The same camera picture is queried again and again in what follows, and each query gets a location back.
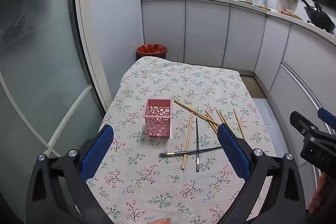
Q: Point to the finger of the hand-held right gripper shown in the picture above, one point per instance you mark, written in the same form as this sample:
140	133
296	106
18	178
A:
326	116
300	121

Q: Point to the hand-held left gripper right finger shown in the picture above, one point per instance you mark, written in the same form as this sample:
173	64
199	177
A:
232	150

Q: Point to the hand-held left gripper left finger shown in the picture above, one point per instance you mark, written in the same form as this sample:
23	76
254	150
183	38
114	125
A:
97	153

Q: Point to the black chopstick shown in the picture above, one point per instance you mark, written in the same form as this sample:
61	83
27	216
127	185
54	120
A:
197	134
183	152

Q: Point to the set of wooden chopsticks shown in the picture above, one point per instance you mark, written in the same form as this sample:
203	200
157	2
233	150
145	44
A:
188	134

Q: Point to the pink perforated utensil holder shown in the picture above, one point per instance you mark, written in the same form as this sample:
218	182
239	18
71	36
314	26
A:
157	129

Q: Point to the person's right hand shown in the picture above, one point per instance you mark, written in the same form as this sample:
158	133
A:
319	195

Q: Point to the person's left hand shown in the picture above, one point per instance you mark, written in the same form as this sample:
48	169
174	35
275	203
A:
161	221

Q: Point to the floral tablecloth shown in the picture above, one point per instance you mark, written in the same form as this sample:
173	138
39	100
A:
147	187

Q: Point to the black wok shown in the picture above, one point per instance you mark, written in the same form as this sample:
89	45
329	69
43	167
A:
321	19

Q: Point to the frosted glass sliding door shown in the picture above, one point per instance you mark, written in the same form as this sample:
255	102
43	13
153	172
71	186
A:
39	61

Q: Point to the plate with food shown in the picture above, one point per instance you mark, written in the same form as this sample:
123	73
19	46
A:
288	13

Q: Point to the small white bowl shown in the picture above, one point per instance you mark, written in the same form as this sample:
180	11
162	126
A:
273	9

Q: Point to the black bin with red bag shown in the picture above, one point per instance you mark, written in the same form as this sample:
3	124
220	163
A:
151	50

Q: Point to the white kitchen base cabinets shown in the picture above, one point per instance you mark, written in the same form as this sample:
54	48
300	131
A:
204	29

